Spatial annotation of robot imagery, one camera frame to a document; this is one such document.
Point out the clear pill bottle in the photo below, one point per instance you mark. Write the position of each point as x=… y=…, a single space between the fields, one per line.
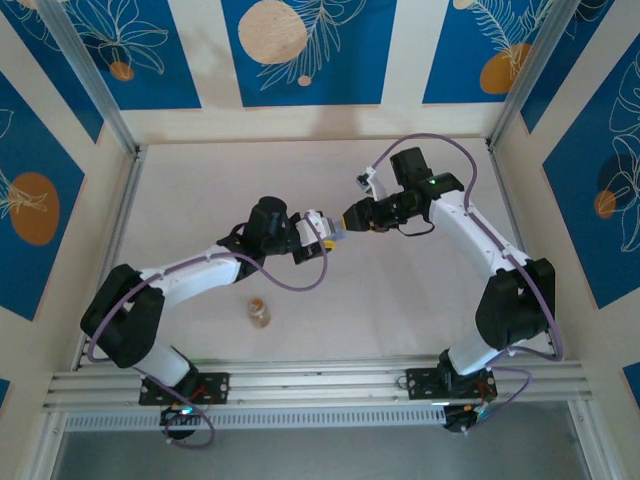
x=259 y=315

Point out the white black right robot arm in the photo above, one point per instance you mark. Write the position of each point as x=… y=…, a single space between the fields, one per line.
x=475 y=230

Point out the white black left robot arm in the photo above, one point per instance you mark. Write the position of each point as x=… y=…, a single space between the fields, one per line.
x=190 y=272

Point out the black controller box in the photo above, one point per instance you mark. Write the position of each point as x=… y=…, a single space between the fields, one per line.
x=462 y=420
x=177 y=417

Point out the aluminium rail beam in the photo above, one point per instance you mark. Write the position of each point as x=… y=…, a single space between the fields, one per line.
x=320 y=382

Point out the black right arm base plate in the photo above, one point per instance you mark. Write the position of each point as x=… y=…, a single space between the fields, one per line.
x=422 y=382

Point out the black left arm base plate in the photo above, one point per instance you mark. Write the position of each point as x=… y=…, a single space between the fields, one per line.
x=220 y=387

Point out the aluminium frame post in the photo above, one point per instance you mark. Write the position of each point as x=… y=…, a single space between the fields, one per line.
x=530 y=70
x=90 y=75

